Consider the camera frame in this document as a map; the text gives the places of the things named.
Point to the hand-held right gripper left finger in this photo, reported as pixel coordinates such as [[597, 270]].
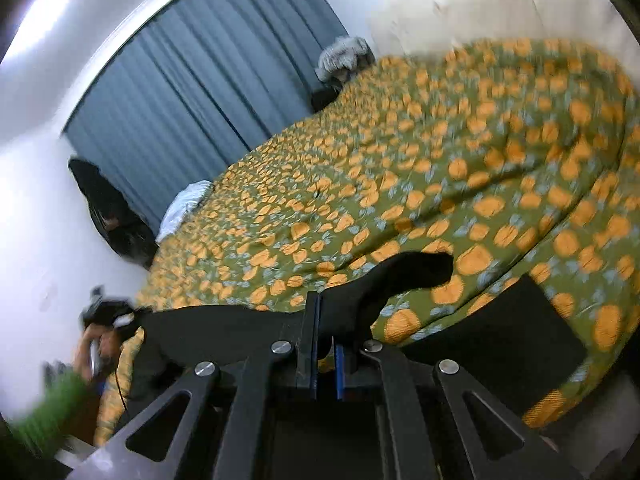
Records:
[[312, 360]]

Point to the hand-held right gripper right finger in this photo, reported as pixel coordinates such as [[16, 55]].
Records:
[[340, 370]]

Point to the black pants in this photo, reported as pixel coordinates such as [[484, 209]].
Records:
[[240, 325]]

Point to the person's green-sleeved left forearm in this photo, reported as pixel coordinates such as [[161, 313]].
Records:
[[47, 410]]

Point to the person's left hand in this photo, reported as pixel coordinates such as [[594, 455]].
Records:
[[95, 352]]

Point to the black hanging clothes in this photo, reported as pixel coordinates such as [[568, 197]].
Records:
[[110, 215]]

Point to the white pillow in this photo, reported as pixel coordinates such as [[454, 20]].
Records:
[[182, 207]]

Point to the green orange printed blanket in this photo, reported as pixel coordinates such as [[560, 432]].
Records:
[[425, 160]]

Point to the grey-blue curtain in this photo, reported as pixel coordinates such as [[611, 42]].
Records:
[[200, 85]]

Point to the grey fluffy cloth pile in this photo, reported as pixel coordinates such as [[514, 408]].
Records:
[[345, 57]]

